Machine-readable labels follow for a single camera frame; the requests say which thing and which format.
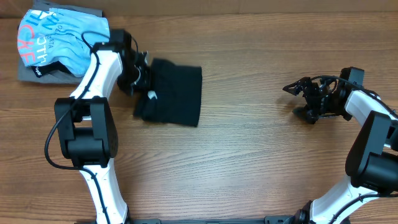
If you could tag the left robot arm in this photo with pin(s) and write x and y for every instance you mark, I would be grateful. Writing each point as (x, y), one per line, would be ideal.
(85, 125)

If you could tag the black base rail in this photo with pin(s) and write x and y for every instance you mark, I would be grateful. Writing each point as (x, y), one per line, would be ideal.
(202, 221)

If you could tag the black t-shirt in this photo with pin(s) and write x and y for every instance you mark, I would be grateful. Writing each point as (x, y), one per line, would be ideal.
(175, 94)

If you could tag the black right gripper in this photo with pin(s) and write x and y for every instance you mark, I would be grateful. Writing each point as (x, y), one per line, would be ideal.
(300, 87)

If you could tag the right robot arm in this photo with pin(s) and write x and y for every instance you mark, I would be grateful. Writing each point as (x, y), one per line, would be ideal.
(370, 172)

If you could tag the grey folded garment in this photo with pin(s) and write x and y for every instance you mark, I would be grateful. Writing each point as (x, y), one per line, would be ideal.
(31, 74)

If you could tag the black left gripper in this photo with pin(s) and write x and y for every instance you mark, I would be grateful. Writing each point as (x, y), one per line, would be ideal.
(144, 82)

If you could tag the black garment with white print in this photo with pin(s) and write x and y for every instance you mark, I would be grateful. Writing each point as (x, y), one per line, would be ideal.
(45, 70)

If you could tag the light blue printed t-shirt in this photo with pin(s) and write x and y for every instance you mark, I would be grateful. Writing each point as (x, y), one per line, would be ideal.
(60, 35)

